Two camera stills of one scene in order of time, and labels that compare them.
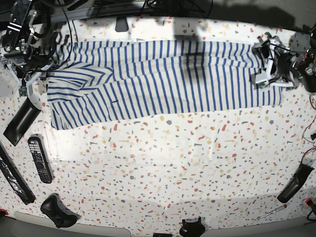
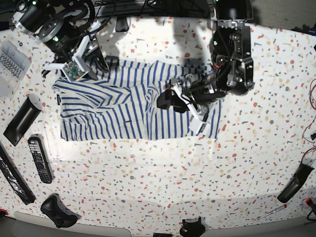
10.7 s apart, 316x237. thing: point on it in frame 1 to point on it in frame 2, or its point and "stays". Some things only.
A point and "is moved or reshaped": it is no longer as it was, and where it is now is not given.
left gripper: [280, 70] to [198, 92]
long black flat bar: [15, 176] stays
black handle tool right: [300, 176] stays
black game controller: [54, 208] stays
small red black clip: [309, 201] stays
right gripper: [27, 67] to [89, 46]
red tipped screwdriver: [280, 208] stays
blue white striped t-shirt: [98, 81] is moved or reshaped
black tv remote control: [42, 158] stays
